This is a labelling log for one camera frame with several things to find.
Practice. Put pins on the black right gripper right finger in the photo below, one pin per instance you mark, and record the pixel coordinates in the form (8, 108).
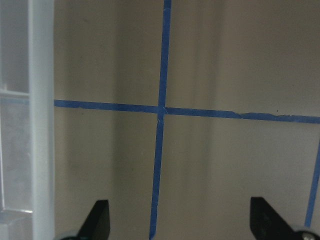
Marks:
(266, 223)

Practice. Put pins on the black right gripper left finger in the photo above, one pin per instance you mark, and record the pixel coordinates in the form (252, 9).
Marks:
(97, 225)

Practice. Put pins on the clear plastic box lid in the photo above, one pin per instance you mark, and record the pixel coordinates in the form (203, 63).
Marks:
(27, 172)

